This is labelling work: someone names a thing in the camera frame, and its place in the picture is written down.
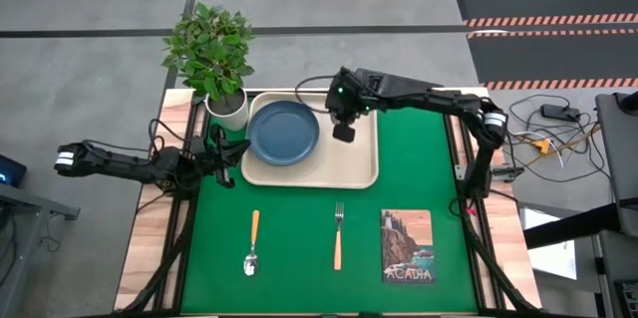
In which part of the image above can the yellow power plug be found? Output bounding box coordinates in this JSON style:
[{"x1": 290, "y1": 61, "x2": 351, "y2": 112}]
[{"x1": 529, "y1": 138, "x2": 552, "y2": 156}]

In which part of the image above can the white ribbed plant pot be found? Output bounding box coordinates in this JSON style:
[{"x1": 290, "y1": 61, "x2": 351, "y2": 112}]
[{"x1": 204, "y1": 87, "x2": 250, "y2": 133}]

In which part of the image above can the grey desk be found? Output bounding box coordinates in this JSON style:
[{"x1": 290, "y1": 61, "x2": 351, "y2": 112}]
[{"x1": 594, "y1": 91, "x2": 638, "y2": 239}]

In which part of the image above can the spoon with orange handle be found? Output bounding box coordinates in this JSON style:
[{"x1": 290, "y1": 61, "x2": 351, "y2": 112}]
[{"x1": 242, "y1": 209, "x2": 261, "y2": 277}]

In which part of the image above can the beige plastic tray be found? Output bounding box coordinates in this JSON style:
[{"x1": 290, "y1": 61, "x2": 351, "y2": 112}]
[{"x1": 240, "y1": 91, "x2": 380, "y2": 190}]

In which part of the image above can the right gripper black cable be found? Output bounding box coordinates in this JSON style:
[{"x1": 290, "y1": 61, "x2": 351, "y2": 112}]
[{"x1": 293, "y1": 75, "x2": 334, "y2": 115}]

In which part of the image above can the black diagonal beam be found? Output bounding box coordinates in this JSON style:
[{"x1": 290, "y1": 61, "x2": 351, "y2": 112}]
[{"x1": 522, "y1": 202, "x2": 622, "y2": 251}]

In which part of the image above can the fork with orange handle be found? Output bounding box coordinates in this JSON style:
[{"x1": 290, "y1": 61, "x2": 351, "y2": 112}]
[{"x1": 333, "y1": 201, "x2": 346, "y2": 272}]

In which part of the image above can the black floor cable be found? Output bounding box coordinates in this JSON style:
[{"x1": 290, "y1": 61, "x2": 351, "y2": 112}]
[{"x1": 506, "y1": 93, "x2": 599, "y2": 136}]

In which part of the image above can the blue round plate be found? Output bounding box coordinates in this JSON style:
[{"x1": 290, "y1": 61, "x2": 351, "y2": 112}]
[{"x1": 245, "y1": 100, "x2": 321, "y2": 167}]

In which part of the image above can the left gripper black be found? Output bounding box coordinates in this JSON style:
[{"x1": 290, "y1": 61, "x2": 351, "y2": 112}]
[{"x1": 186, "y1": 126, "x2": 252, "y2": 193}]

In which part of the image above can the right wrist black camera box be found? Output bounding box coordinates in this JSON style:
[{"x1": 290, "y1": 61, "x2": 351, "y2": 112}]
[{"x1": 332, "y1": 123, "x2": 357, "y2": 144}]

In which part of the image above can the dark blue device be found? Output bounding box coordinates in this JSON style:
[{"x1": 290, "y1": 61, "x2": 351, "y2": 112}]
[{"x1": 0, "y1": 154, "x2": 28, "y2": 188}]

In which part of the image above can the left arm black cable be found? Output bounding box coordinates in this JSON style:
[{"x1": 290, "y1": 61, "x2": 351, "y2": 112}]
[{"x1": 148, "y1": 118, "x2": 186, "y2": 156}]

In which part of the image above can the green leafy potted plant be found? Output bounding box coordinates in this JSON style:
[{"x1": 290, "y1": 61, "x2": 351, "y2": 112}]
[{"x1": 159, "y1": 1, "x2": 257, "y2": 103}]

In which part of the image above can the grey side table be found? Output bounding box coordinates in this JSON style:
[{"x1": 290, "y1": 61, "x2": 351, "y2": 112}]
[{"x1": 0, "y1": 181, "x2": 82, "y2": 318}]

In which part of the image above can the Acadia picture book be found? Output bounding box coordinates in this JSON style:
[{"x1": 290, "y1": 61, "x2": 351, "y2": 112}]
[{"x1": 380, "y1": 208, "x2": 438, "y2": 286}]

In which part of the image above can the green table mat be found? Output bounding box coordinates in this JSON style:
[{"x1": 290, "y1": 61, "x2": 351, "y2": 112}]
[{"x1": 179, "y1": 91, "x2": 479, "y2": 315}]

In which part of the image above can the black power adapter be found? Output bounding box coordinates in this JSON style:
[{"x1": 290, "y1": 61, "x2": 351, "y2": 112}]
[{"x1": 540, "y1": 103, "x2": 582, "y2": 123}]

